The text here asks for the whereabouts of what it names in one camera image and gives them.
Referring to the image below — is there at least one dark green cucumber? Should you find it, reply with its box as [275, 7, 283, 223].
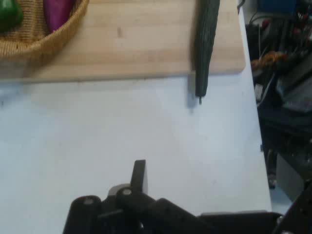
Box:
[194, 0, 221, 105]

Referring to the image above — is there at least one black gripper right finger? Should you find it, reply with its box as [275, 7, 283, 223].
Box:
[277, 179, 312, 234]

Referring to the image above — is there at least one wooden cutting board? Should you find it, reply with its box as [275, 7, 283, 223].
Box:
[0, 0, 246, 82]

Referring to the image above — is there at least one grey metal box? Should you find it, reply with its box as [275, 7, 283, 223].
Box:
[274, 153, 306, 202]

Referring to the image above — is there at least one woven wicker basket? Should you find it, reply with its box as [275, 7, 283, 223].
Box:
[0, 0, 90, 59]

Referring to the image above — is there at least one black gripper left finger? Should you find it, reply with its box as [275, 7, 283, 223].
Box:
[62, 159, 204, 234]

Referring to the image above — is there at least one purple eggplant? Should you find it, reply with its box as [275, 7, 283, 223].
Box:
[43, 0, 75, 33]

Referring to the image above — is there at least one blue box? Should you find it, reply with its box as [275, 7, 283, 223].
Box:
[257, 0, 297, 16]

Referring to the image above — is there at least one orange braided cable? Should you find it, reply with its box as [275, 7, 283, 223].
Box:
[250, 52, 286, 71]

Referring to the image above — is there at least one green bell pepper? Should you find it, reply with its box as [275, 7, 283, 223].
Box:
[0, 0, 24, 32]

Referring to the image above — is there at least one black fabric bag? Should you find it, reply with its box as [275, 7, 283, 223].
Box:
[253, 52, 312, 156]

